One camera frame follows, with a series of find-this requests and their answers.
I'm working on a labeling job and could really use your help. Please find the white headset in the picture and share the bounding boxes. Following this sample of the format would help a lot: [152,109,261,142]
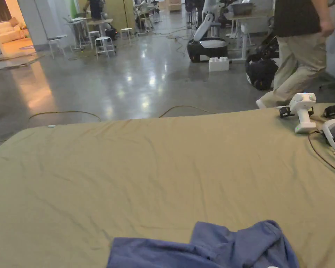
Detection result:
[320,117,335,160]

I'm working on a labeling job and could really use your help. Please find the white desk with grey tub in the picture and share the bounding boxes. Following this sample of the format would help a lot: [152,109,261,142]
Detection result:
[226,2,275,61]

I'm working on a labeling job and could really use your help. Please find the blue shirt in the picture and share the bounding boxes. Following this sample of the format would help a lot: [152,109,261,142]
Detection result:
[106,212,301,268]

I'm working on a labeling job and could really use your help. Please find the white chair with dark seat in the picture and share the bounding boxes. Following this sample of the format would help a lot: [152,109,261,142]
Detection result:
[46,35,68,60]

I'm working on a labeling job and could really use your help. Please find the black cable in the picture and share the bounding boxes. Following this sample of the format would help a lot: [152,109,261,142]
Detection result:
[308,129,335,178]

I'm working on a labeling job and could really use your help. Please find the white and black robot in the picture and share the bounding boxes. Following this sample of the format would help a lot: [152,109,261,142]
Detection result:
[187,0,230,64]

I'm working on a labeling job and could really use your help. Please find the tall white table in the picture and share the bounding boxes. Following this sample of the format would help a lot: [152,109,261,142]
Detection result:
[63,16,90,52]

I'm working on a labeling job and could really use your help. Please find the white block-shaped box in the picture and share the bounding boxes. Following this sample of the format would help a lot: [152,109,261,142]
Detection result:
[209,56,230,73]

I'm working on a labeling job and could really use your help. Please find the yellow floor cable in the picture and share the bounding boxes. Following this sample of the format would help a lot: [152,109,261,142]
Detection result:
[27,105,216,124]

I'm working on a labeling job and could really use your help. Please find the white round stool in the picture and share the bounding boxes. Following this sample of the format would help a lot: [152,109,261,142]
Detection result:
[120,28,134,44]
[88,30,101,49]
[94,36,117,59]

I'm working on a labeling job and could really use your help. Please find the white sofa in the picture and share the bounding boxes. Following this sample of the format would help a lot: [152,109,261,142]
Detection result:
[0,16,25,44]

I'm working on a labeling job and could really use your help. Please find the black bag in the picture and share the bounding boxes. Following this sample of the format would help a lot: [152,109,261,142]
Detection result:
[245,52,280,91]

